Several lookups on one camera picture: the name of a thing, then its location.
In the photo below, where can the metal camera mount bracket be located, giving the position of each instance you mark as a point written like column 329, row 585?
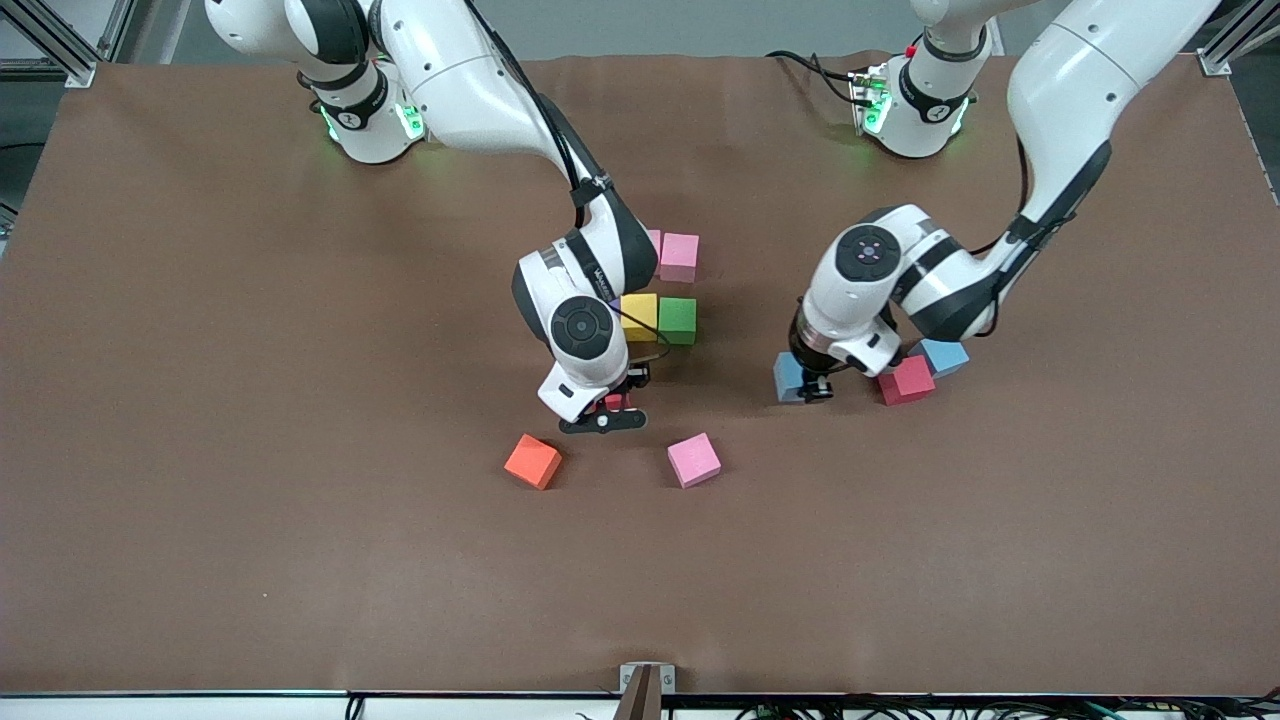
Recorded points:
column 647, row 685

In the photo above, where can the yellow foam cube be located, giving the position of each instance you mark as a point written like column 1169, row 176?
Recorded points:
column 642, row 312

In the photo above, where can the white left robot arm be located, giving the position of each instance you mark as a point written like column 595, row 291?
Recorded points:
column 1070, row 90

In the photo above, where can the blue foam cube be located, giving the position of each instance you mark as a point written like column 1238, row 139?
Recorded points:
column 788, row 378
column 948, row 355

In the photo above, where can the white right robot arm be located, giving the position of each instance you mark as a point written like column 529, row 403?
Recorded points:
column 470, row 80

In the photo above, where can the white table edge rail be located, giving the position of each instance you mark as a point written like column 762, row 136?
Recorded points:
column 150, row 708

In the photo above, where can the aluminium frame post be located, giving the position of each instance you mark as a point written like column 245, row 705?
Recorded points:
column 60, row 50
column 1225, row 55

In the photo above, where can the brown table cover mat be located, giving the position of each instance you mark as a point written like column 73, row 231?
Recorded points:
column 640, row 580

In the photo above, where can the red foam cube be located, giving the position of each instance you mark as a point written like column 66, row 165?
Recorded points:
column 908, row 382
column 616, row 402

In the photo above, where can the orange foam cube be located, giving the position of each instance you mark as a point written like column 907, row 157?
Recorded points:
column 533, row 461

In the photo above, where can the green foam cube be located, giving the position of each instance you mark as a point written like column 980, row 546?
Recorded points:
column 677, row 320

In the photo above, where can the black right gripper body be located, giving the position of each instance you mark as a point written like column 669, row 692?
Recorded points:
column 634, row 379

